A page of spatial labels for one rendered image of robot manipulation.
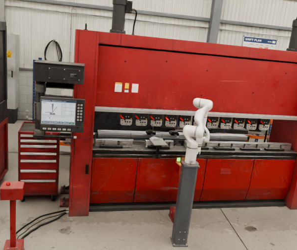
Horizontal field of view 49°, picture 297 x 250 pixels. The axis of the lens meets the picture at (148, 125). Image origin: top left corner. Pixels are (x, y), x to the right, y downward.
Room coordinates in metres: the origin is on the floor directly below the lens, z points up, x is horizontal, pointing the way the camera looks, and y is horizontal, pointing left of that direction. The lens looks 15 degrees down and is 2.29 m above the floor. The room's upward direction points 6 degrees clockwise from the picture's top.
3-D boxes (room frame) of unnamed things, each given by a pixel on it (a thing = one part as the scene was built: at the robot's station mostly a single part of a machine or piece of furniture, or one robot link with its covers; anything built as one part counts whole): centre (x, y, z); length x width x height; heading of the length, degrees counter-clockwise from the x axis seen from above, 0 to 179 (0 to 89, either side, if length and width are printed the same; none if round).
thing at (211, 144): (4.55, -1.34, 0.92); 1.67 x 0.06 x 0.10; 105
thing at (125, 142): (4.10, 0.42, 0.92); 0.50 x 0.06 x 0.10; 105
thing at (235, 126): (4.53, -1.25, 1.26); 0.15 x 0.09 x 0.17; 105
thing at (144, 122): (4.18, 0.10, 1.26); 0.15 x 0.09 x 0.17; 105
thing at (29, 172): (4.20, 1.42, 0.50); 0.50 x 0.50 x 1.00; 15
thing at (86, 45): (4.16, 0.87, 1.15); 0.85 x 0.25 x 2.30; 15
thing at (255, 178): (4.35, -0.76, 0.42); 3.00 x 0.21 x 0.83; 105
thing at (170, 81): (4.40, -0.75, 1.74); 3.00 x 0.08 x 0.80; 105
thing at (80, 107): (3.37, 0.91, 1.42); 0.45 x 0.12 x 0.36; 101
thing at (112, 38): (4.39, -0.75, 2.23); 3.00 x 0.10 x 0.14; 105
